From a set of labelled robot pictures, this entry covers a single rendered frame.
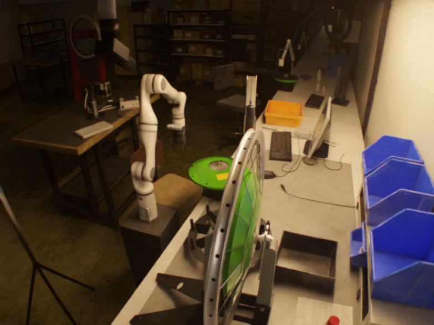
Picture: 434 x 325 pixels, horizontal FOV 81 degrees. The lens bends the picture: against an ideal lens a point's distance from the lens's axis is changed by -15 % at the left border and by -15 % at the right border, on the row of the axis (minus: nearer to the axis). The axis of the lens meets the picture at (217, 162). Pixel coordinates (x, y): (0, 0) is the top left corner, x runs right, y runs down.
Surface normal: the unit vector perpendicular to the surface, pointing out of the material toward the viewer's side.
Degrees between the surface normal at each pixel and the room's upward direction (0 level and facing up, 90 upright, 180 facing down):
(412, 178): 88
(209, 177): 17
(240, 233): 74
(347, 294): 0
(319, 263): 0
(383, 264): 0
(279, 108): 86
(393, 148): 88
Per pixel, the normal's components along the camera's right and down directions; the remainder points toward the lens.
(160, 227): 0.00, -0.86
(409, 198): -0.36, 0.50
